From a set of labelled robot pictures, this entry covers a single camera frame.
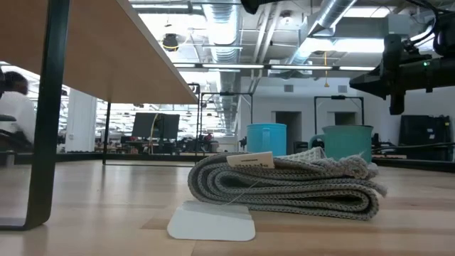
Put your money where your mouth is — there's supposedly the black ceiling dome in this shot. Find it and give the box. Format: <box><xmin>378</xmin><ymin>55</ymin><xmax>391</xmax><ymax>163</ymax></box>
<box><xmin>162</xmin><ymin>33</ymin><xmax>180</xmax><ymax>53</ymax></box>

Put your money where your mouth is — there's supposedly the silver spiral air duct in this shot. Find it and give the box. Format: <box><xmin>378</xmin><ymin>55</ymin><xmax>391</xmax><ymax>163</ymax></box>
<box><xmin>287</xmin><ymin>0</ymin><xmax>358</xmax><ymax>65</ymax></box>
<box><xmin>202</xmin><ymin>0</ymin><xmax>243</xmax><ymax>65</ymax></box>

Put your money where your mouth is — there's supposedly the white paper tag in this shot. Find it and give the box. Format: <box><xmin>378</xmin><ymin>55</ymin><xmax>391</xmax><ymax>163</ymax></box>
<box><xmin>166</xmin><ymin>200</ymin><xmax>257</xmax><ymax>242</ymax></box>

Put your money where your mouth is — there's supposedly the yellow hanging cord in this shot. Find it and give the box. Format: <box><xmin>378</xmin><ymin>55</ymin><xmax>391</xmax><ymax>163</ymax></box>
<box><xmin>323</xmin><ymin>51</ymin><xmax>331</xmax><ymax>89</ymax></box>

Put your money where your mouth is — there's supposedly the person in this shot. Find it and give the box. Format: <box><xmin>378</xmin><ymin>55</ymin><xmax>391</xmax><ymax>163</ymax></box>
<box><xmin>0</xmin><ymin>70</ymin><xmax>37</xmax><ymax>150</ymax></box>

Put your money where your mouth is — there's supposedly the wooden tray board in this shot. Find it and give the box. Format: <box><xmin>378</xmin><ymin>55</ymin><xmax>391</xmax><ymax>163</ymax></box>
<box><xmin>0</xmin><ymin>0</ymin><xmax>200</xmax><ymax>231</ymax></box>

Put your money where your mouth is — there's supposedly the beige towel label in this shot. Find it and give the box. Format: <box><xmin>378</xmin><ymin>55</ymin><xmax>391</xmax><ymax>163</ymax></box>
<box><xmin>226</xmin><ymin>151</ymin><xmax>275</xmax><ymax>169</ymax></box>

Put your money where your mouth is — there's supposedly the grey folded knit towel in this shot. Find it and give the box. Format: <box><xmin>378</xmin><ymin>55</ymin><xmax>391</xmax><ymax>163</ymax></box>
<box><xmin>187</xmin><ymin>146</ymin><xmax>388</xmax><ymax>221</ymax></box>

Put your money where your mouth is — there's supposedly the blue plastic mug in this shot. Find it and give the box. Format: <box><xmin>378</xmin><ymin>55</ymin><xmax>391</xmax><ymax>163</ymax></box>
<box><xmin>246</xmin><ymin>122</ymin><xmax>287</xmax><ymax>157</ymax></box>

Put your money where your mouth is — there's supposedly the ceiling light strip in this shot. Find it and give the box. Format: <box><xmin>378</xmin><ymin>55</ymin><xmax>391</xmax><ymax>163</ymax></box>
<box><xmin>270</xmin><ymin>65</ymin><xmax>333</xmax><ymax>71</ymax></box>
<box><xmin>338</xmin><ymin>65</ymin><xmax>376</xmax><ymax>72</ymax></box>
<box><xmin>202</xmin><ymin>63</ymin><xmax>265</xmax><ymax>70</ymax></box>

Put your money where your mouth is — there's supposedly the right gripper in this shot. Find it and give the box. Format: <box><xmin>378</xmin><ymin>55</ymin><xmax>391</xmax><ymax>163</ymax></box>
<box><xmin>349</xmin><ymin>33</ymin><xmax>455</xmax><ymax>115</ymax></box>

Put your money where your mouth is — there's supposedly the black equipment cabinet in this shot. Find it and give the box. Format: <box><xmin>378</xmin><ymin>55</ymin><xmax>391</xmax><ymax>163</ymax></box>
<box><xmin>397</xmin><ymin>114</ymin><xmax>454</xmax><ymax>161</ymax></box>

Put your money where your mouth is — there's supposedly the black metal rig frame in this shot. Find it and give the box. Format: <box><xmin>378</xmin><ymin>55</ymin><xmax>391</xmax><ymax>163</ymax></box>
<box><xmin>314</xmin><ymin>95</ymin><xmax>365</xmax><ymax>126</ymax></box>
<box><xmin>200</xmin><ymin>91</ymin><xmax>255</xmax><ymax>157</ymax></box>

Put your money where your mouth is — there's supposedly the black monitor back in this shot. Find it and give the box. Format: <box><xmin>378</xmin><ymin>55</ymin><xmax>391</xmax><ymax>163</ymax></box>
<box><xmin>131</xmin><ymin>112</ymin><xmax>181</xmax><ymax>140</ymax></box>

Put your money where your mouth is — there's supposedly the teal enamel mug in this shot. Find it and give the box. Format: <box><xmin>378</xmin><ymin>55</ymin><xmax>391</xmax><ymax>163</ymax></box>
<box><xmin>308</xmin><ymin>124</ymin><xmax>374</xmax><ymax>163</ymax></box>

